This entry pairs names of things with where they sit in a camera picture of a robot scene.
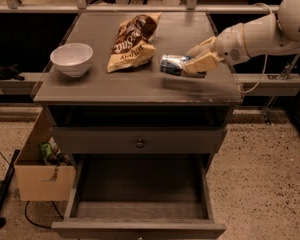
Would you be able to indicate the open grey middle drawer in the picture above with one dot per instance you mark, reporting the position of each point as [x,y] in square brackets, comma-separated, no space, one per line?
[140,197]

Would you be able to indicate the cardboard box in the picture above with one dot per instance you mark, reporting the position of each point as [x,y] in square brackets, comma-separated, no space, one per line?
[36,180]

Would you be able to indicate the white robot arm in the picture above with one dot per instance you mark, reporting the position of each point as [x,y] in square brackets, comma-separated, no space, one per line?
[273,34]

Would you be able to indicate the black flat bar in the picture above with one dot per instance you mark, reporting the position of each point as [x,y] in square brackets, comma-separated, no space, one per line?
[5,184]

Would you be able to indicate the brown yellow chip bag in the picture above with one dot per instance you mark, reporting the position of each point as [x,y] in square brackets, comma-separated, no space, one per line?
[133,46]

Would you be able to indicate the blue silver redbull can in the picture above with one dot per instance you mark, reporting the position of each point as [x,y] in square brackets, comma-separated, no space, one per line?
[174,65]

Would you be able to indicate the black object on rail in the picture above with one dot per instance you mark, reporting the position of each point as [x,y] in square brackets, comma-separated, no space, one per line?
[8,72]

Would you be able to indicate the green snack packet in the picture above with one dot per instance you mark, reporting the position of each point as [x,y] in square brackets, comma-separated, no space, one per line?
[46,151]

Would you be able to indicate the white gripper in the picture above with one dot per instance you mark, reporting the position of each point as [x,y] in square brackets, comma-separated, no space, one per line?
[230,44]

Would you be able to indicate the grey wooden drawer cabinet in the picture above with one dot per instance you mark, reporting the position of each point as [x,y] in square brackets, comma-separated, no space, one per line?
[141,98]

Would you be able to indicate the closed grey top drawer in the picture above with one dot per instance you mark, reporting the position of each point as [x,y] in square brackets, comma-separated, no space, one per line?
[89,140]

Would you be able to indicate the white ceramic bowl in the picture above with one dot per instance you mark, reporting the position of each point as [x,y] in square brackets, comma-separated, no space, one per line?
[73,59]

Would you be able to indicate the round metal drawer knob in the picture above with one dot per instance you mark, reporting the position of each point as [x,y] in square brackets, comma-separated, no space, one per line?
[140,143]

